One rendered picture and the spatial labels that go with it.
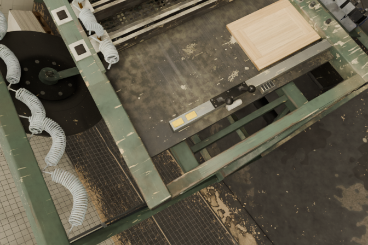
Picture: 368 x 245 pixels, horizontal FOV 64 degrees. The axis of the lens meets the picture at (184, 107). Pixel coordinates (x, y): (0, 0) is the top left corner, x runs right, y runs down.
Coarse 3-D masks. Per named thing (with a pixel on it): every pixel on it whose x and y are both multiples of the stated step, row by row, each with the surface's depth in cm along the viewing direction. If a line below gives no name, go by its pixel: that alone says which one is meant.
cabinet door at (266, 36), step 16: (256, 16) 162; (272, 16) 163; (288, 16) 163; (240, 32) 158; (256, 32) 158; (272, 32) 159; (288, 32) 159; (304, 32) 160; (256, 48) 154; (272, 48) 155; (288, 48) 155; (256, 64) 151
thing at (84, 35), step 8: (64, 0) 131; (72, 16) 128; (80, 16) 134; (88, 16) 133; (80, 24) 126; (80, 32) 125; (88, 40) 123; (104, 40) 129; (88, 48) 123; (104, 48) 129; (112, 48) 129; (96, 56) 121; (104, 56) 129; (112, 56) 134; (104, 72) 120
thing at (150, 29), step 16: (208, 0) 160; (224, 0) 162; (160, 16) 153; (176, 16) 153; (192, 16) 159; (96, 32) 134; (128, 32) 149; (144, 32) 149; (160, 32) 156; (96, 48) 140
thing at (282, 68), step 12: (312, 48) 153; (324, 48) 154; (288, 60) 150; (300, 60) 150; (264, 72) 147; (276, 72) 147; (252, 84) 144; (240, 96) 144; (204, 108) 138; (216, 108) 139; (192, 120) 135
